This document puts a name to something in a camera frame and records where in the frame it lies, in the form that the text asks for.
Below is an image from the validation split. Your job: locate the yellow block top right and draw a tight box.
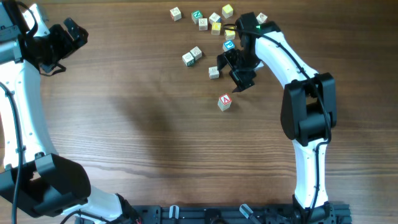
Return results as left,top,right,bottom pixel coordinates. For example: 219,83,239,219
222,4,234,19

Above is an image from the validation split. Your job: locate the yellow block lower right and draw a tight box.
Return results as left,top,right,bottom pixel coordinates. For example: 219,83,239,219
224,29,236,40

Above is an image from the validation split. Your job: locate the red letter A block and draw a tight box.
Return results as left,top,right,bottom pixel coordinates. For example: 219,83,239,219
218,93,232,111

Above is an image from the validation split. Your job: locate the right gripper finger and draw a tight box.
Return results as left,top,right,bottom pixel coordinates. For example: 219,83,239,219
229,70,256,93
216,52,231,70

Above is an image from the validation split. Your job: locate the white block brown drawing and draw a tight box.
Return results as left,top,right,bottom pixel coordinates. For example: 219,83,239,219
198,18,208,31

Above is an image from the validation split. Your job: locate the blue letter P block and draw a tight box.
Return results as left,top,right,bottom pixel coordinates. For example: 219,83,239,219
223,40,235,52

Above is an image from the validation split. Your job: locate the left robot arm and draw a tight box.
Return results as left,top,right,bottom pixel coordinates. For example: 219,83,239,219
1,1,142,223

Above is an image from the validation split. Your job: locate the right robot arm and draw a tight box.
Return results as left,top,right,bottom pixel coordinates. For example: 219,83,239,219
217,12,336,223

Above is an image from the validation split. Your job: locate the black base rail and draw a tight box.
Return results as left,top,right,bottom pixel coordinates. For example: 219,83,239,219
74,203,352,224

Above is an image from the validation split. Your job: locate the green n block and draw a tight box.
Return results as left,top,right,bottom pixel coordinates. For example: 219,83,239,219
208,66,220,79
192,10,203,24

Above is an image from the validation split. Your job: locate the white block green side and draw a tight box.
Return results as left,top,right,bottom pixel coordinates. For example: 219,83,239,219
182,52,195,67

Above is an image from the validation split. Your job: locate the green N block top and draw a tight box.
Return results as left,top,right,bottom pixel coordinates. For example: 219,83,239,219
192,10,203,24

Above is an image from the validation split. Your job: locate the yellow block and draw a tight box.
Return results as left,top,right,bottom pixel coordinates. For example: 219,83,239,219
224,29,236,40
222,4,234,19
211,22,221,35

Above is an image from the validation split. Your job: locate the white block red side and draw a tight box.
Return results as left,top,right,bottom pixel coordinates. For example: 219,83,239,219
170,7,182,21

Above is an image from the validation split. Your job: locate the white block far right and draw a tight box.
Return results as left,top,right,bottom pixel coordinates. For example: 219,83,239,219
256,12,268,24

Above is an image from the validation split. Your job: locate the white block blue side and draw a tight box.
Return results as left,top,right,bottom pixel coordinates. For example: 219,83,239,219
209,12,221,25

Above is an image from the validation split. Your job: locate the yellow block middle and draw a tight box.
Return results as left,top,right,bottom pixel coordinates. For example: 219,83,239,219
211,22,221,35

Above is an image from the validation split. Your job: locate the white plain wooden block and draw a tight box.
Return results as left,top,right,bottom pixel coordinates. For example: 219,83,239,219
190,46,203,61

